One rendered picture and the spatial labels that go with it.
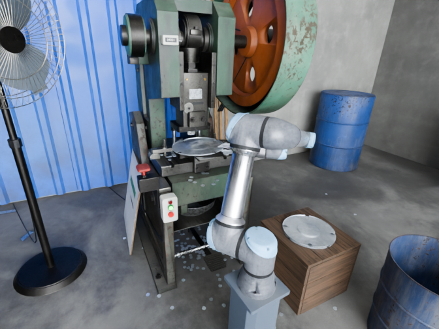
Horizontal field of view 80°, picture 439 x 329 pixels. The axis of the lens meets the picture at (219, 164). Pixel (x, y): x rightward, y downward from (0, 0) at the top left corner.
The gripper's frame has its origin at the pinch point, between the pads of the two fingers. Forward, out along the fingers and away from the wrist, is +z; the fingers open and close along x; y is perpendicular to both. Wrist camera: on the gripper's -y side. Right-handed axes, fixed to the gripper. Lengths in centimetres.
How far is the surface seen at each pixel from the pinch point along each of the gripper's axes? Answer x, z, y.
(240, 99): -21.3, -6.4, -30.6
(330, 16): -86, -86, -236
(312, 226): 45, -54, 1
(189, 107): -21.7, 16.5, 1.0
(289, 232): 45, -41, 8
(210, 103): -22.8, 6.4, -5.7
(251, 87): -29.2, -13.7, -27.4
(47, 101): -13, 152, -49
